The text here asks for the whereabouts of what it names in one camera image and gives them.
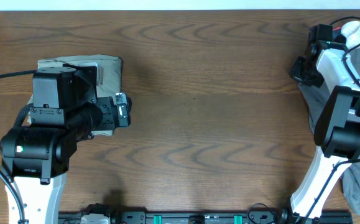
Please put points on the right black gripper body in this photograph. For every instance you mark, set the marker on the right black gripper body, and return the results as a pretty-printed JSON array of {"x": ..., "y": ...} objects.
[{"x": 301, "y": 71}]

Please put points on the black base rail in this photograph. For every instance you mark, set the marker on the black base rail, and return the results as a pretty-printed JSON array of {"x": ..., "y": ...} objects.
[{"x": 99, "y": 213}]

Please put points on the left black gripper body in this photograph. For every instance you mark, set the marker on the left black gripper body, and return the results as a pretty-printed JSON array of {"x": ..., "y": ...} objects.
[{"x": 108, "y": 112}]

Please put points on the white garment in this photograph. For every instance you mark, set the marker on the white garment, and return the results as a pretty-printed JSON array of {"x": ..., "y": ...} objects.
[{"x": 351, "y": 31}]

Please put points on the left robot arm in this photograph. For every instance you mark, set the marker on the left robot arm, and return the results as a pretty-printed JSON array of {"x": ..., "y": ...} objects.
[{"x": 36, "y": 151}]

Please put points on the folded khaki shorts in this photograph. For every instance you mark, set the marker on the folded khaki shorts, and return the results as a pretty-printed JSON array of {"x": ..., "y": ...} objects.
[{"x": 105, "y": 74}]

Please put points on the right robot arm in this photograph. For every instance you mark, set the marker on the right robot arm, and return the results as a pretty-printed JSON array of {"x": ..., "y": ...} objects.
[{"x": 328, "y": 75}]

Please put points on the black and red garment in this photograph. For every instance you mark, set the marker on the black and red garment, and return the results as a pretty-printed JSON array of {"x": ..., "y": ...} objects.
[{"x": 337, "y": 36}]

